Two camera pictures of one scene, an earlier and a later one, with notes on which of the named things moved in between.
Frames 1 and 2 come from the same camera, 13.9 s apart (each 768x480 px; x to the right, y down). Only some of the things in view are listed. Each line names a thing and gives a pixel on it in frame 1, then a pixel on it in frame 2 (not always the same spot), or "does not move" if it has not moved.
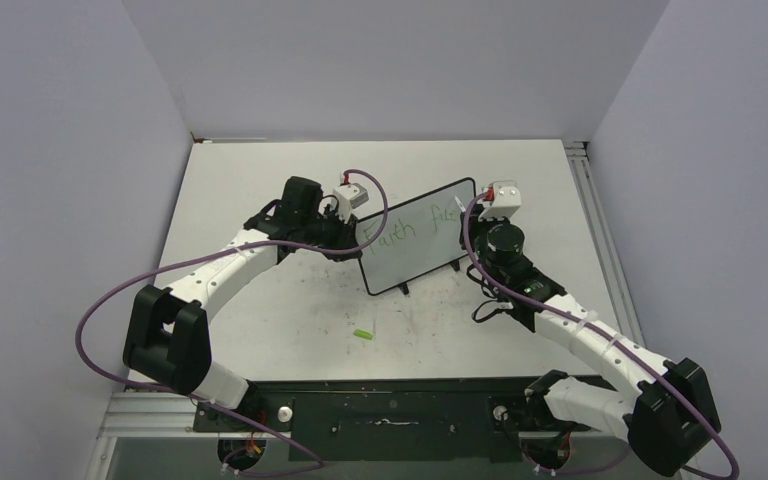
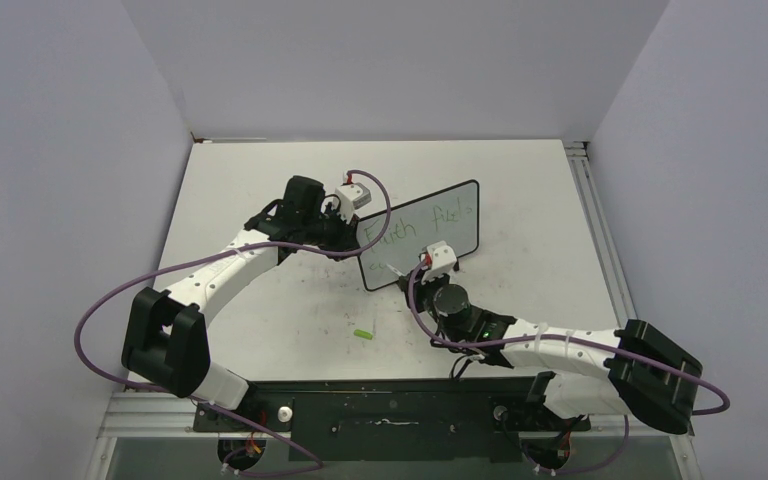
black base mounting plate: [390, 420] does not move
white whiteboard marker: [460, 204] → [395, 270]
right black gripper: [476, 223] → [419, 288]
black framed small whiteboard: [421, 237] does not move
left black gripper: [345, 232] does not move
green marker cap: [363, 334] does not move
